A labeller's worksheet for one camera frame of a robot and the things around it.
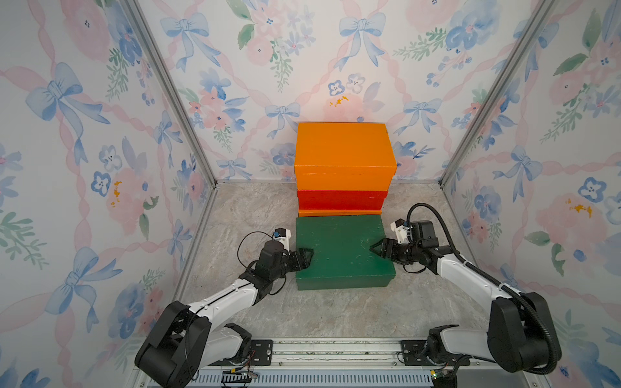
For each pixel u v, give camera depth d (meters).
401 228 0.81
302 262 0.76
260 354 0.73
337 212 0.95
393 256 0.76
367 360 0.73
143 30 0.72
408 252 0.73
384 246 0.78
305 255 0.77
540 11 0.69
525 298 0.43
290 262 0.75
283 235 0.77
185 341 0.41
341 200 0.85
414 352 0.76
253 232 0.73
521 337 0.42
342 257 0.83
